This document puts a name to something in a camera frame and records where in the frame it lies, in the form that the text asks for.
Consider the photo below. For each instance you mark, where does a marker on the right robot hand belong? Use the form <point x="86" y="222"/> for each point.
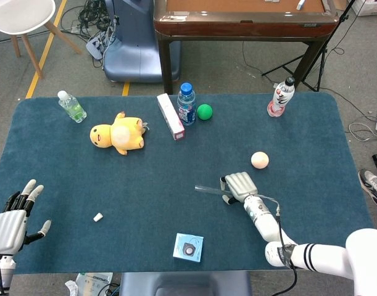
<point x="242" y="186"/>

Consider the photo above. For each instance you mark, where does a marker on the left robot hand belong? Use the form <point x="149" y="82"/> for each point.
<point x="9" y="226"/>

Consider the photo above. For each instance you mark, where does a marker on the transparent glass test tube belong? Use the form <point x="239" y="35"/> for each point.
<point x="206" y="188"/>

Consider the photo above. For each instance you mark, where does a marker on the small white cap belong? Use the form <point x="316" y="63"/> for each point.
<point x="98" y="217"/>

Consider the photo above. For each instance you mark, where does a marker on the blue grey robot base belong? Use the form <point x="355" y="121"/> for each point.
<point x="135" y="46"/>

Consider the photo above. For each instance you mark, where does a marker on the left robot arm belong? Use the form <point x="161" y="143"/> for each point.
<point x="4" y="271"/>

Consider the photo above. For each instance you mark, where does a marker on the cream peach ball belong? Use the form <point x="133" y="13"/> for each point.
<point x="259" y="160"/>

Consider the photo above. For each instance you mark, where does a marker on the light blue speaker box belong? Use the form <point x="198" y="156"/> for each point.
<point x="188" y="248"/>

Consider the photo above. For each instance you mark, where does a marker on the green ball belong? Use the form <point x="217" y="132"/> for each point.
<point x="204" y="112"/>

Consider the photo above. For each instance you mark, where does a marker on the black cap pink drink bottle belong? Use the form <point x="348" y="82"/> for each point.
<point x="279" y="101"/>

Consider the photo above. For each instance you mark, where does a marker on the blue cap drink bottle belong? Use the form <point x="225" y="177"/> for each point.
<point x="186" y="108"/>

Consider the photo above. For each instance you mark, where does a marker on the white pink toothpaste box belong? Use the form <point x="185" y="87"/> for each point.
<point x="171" y="117"/>

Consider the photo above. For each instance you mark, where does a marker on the clear plastic bag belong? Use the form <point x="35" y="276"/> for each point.
<point x="92" y="282"/>

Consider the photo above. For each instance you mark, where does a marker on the teal table mat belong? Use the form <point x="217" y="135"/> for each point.
<point x="114" y="185"/>

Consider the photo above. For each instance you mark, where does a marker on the yellow plush duck toy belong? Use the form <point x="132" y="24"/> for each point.
<point x="126" y="132"/>

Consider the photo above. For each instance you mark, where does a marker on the grey sneaker shoe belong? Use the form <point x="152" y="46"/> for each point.
<point x="371" y="185"/>

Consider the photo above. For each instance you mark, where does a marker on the clear bottle green label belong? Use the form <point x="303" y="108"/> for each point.
<point x="72" y="108"/>

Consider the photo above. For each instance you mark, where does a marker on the brown mahjong table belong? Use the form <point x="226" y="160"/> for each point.
<point x="237" y="27"/>

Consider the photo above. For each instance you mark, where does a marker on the grey power strip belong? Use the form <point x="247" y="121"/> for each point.
<point x="94" y="46"/>

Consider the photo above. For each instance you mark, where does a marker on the black tripod stand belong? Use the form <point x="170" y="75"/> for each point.
<point x="345" y="13"/>

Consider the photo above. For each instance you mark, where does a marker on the white chair wooden legs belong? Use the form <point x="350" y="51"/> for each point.
<point x="18" y="12"/>

